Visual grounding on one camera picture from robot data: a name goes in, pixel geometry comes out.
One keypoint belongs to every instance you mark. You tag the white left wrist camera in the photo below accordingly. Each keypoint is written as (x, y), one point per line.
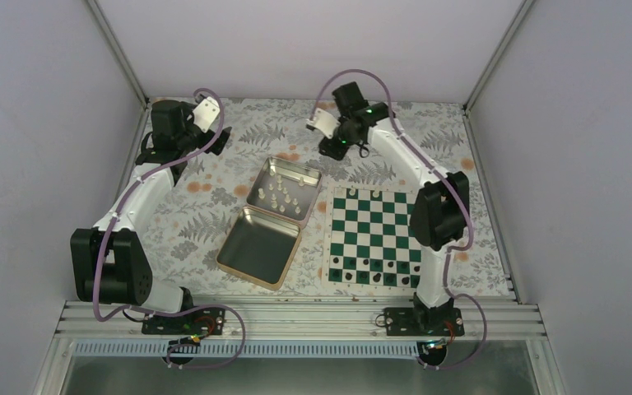
(205, 113)

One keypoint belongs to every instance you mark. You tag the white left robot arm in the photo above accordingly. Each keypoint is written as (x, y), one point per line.
(109, 263)

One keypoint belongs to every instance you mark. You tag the open metal tin box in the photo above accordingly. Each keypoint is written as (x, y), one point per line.
(262, 243)

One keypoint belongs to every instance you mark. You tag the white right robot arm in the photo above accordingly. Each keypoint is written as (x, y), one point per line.
(441, 211)

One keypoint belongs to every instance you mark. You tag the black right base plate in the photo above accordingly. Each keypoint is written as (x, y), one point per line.
(415, 322)

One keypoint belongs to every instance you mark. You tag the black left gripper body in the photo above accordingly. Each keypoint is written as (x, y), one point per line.
(185, 141)

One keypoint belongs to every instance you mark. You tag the white slotted cable duct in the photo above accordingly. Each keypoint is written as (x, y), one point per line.
(224, 349)

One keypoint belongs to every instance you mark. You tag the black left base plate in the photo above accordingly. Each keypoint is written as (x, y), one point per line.
(201, 323)

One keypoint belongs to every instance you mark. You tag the aluminium mounting rail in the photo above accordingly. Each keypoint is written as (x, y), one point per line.
(328, 318)

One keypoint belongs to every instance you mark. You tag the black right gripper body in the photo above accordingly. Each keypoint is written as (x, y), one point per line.
(339, 151)

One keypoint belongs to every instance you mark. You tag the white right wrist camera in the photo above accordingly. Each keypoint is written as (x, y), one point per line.
(324, 122)

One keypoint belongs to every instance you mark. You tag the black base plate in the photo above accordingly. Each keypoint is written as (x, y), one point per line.
(201, 323)
(415, 322)

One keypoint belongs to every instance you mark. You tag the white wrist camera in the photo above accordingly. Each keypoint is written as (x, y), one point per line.
(324, 122)
(205, 113)

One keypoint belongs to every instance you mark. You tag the green white chess board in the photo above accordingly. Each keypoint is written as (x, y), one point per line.
(368, 245)

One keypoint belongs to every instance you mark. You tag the floral patterned table mat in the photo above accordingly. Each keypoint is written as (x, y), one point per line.
(191, 224)

